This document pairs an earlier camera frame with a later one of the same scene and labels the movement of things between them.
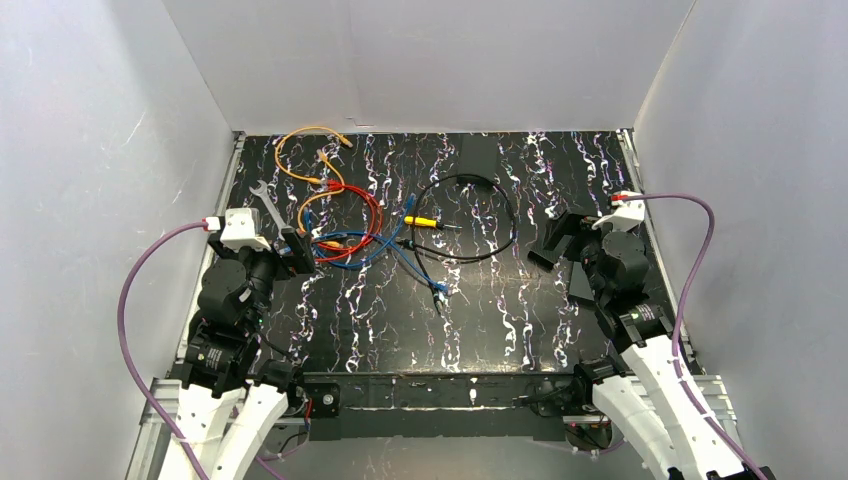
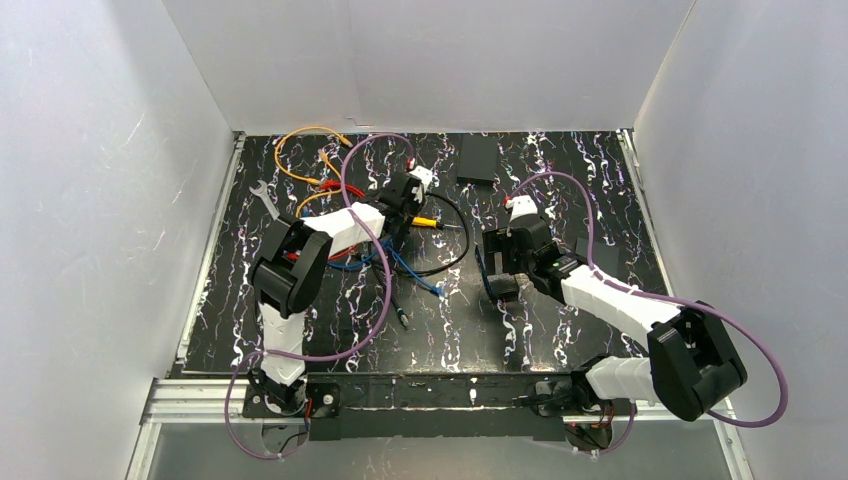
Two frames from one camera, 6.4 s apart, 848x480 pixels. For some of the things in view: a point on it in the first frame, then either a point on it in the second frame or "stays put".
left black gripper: [291, 251] → [399, 216]
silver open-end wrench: [270, 206] stays put
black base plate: [438, 408] stays put
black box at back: [478, 157] stays put
